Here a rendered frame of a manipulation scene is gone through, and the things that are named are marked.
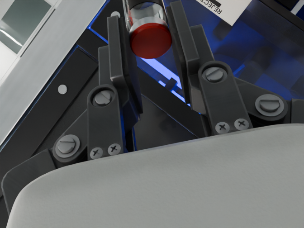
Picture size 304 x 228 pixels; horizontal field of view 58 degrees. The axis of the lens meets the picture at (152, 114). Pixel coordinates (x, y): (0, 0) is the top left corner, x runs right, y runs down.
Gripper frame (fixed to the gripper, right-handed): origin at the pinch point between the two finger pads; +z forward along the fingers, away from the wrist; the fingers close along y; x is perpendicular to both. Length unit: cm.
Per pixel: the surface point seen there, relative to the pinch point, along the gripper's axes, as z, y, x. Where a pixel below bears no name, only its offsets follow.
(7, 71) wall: 400, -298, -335
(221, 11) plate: 24.7, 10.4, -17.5
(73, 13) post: 29.6, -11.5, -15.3
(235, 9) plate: 24.6, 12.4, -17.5
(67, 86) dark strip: 20.7, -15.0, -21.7
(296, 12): 28.3, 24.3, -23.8
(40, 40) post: 27.2, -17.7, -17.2
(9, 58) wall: 419, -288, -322
